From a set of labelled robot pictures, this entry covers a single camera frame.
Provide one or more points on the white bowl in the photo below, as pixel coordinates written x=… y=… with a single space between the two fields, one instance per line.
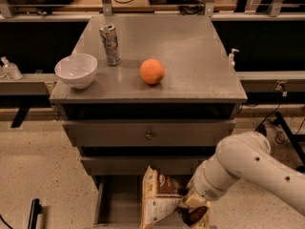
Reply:
x=77 y=70

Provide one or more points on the open bottom drawer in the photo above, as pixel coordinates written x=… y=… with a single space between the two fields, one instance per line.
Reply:
x=119 y=203

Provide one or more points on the grey drawer cabinet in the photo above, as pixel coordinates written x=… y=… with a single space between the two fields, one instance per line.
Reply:
x=199 y=83

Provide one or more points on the clear sanitizer bottle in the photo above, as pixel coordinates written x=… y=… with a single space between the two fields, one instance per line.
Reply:
x=10 y=69

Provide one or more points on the middle drawer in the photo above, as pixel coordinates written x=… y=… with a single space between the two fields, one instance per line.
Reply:
x=137 y=165

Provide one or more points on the brown chip bag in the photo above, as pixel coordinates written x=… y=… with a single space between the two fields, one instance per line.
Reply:
x=159 y=197

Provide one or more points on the black bar on floor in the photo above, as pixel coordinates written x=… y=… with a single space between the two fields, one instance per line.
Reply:
x=35 y=210

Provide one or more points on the top drawer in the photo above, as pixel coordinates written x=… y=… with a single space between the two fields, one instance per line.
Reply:
x=147 y=133

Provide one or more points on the silver soda can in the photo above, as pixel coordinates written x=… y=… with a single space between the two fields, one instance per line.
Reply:
x=109 y=39

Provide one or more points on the black stand leg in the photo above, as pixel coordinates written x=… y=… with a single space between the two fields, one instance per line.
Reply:
x=295 y=140

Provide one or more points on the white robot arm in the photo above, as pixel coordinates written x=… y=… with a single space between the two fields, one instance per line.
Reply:
x=245 y=156

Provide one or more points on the orange fruit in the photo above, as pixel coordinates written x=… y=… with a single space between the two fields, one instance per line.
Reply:
x=152 y=71

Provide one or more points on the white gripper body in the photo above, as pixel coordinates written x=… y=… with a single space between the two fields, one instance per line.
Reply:
x=203 y=185

